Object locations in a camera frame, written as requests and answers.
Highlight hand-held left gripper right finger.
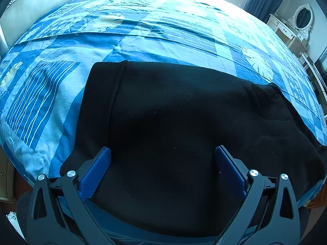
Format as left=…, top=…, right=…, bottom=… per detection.
left=214, top=145, right=302, bottom=245

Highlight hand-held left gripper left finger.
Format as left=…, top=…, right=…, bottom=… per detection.
left=26, top=146, right=120, bottom=245

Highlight black pants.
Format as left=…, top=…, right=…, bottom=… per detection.
left=59, top=60, right=326, bottom=238

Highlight wooden nightstand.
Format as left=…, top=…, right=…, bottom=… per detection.
left=0, top=156, right=16, bottom=203

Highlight white television stand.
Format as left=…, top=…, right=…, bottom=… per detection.
left=299, top=52, right=327, bottom=93

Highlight blue patterned bed sheet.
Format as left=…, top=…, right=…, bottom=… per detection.
left=0, top=0, right=327, bottom=210

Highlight white dressing table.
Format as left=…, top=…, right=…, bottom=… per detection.
left=266, top=13, right=308, bottom=55

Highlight oval white framed mirror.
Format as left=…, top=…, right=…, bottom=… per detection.
left=289, top=3, right=314, bottom=40

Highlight grey padded headboard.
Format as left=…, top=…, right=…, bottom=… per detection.
left=0, top=0, right=83, bottom=55

